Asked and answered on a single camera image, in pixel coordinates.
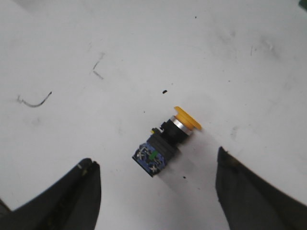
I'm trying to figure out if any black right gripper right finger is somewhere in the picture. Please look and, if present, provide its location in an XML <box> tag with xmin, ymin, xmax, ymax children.
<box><xmin>215</xmin><ymin>147</ymin><xmax>307</xmax><ymax>230</ymax></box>

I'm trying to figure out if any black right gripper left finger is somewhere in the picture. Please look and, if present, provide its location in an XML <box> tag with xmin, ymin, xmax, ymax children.
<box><xmin>0</xmin><ymin>158</ymin><xmax>101</xmax><ymax>230</ymax></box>

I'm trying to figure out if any yellow push button switch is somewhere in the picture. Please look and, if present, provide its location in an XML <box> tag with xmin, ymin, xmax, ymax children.
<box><xmin>132</xmin><ymin>106</ymin><xmax>202</xmax><ymax>177</ymax></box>

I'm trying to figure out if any green cube right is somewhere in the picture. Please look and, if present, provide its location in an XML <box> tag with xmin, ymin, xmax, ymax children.
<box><xmin>298</xmin><ymin>0</ymin><xmax>307</xmax><ymax>9</ymax></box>

